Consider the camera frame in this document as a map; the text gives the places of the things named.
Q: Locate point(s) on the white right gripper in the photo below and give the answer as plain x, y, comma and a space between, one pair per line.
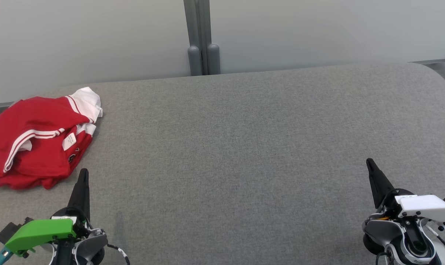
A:
425, 206

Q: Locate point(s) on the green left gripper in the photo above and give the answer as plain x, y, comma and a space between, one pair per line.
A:
42, 230

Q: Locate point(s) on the red and white jersey shorts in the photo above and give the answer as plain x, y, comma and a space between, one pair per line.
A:
31, 114

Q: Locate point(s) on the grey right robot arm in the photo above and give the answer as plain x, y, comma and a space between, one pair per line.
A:
381, 230

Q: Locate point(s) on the grey fabric sofa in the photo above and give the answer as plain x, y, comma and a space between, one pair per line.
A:
244, 147

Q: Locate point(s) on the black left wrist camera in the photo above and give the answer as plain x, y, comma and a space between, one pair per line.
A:
9, 232

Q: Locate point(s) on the grey rounded post foot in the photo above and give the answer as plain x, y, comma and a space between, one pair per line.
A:
213, 59
195, 60

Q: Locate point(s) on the grey vertical partition post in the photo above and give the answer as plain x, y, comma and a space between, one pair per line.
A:
197, 22

